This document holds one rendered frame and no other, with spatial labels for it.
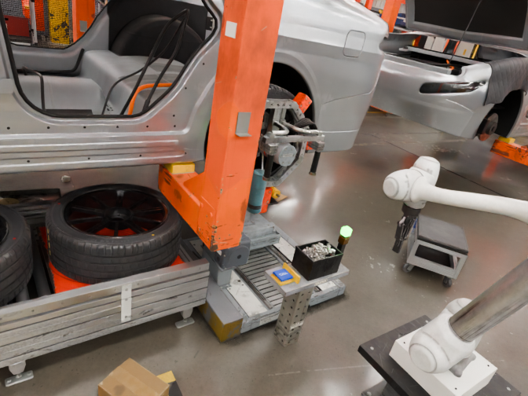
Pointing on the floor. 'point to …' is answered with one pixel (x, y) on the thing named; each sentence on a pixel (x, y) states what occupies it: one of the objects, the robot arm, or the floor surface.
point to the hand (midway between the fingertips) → (397, 244)
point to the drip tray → (28, 195)
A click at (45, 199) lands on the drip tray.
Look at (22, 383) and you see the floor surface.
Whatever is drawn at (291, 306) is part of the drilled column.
